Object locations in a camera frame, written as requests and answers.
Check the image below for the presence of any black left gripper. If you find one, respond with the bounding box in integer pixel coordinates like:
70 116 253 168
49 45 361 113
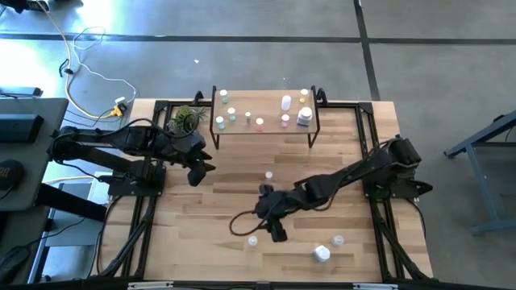
159 130 217 172

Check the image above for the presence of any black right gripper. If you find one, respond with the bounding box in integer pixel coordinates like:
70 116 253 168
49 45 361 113
256 183 310 226

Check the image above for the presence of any large white plastic jar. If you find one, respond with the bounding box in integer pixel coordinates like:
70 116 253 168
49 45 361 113
312 244 332 263

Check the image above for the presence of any white bottle with blue label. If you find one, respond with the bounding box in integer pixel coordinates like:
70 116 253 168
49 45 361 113
296 106 314 129

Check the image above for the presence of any wooden shelf with black legs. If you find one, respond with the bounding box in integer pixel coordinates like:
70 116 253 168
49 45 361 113
209 85 322 150

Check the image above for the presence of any green potted plant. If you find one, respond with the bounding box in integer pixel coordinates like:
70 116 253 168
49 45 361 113
167 104 209 134

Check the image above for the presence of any black desk leg beam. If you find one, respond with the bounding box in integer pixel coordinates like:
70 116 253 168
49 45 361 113
35 183 109 222

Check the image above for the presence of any black floor tape strip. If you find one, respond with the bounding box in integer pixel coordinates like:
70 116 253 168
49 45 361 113
352 0 382 102
0 32 516 45

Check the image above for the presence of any gray floor mat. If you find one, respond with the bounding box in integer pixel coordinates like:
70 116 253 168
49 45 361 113
44 209 104 247

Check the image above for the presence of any gray desk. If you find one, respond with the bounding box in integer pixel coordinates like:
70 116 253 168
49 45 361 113
0 97 70 213

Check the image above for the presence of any black box device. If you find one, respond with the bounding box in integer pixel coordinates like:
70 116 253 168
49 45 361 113
0 114 45 143

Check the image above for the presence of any black cap with logo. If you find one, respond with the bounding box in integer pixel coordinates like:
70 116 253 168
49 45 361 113
0 159 26 192

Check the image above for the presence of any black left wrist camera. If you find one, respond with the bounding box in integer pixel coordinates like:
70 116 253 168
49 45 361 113
187 165 207 188

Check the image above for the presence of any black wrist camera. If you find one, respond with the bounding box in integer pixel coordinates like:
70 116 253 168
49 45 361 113
268 219 289 244
187 165 207 188

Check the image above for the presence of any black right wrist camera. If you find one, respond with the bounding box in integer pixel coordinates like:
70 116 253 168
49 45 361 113
268 219 289 244

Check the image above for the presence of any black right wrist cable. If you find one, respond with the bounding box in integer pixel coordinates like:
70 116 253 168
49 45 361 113
228 208 270 238

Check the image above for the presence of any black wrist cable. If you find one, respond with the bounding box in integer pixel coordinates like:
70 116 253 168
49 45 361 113
114 117 201 140
228 208 270 238

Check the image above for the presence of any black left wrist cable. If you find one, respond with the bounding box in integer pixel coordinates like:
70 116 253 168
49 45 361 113
114 117 201 140

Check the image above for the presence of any black aluminium table frame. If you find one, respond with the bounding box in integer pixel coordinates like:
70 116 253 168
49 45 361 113
91 86 439 290

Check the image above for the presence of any white cable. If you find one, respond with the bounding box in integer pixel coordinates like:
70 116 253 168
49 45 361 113
70 26 139 104

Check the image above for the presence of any silver bracket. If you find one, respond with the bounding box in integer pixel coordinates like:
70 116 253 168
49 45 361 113
127 281 174 290
353 283 398 290

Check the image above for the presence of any short black cable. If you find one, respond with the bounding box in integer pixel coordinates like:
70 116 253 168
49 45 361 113
58 58 76 78

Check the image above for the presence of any yellow extension cable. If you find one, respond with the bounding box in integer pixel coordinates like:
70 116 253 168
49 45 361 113
35 0 122 120

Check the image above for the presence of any gray metal stand frame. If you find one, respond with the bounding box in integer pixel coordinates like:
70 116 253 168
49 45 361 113
443 110 516 237

